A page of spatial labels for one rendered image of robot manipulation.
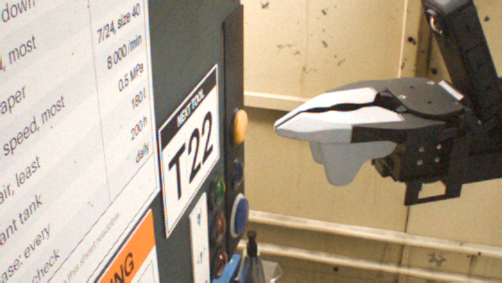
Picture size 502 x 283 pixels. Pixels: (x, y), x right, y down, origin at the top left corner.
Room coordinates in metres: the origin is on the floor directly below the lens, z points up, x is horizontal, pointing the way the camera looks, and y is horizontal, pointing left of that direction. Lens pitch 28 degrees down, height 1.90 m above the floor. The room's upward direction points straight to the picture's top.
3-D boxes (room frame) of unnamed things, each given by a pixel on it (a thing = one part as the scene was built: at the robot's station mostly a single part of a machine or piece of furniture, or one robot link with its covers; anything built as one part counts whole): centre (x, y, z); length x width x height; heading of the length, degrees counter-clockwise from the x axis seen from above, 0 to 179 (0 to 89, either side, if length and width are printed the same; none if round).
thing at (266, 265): (0.84, -0.02, 1.21); 0.07 x 0.05 x 0.01; 74
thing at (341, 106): (0.47, -0.06, 1.66); 0.09 x 0.03 x 0.06; 104
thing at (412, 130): (0.44, -0.11, 1.68); 0.09 x 0.05 x 0.02; 104
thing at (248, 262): (0.78, 0.00, 1.26); 0.04 x 0.04 x 0.07
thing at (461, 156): (0.48, -0.17, 1.65); 0.12 x 0.08 x 0.09; 104
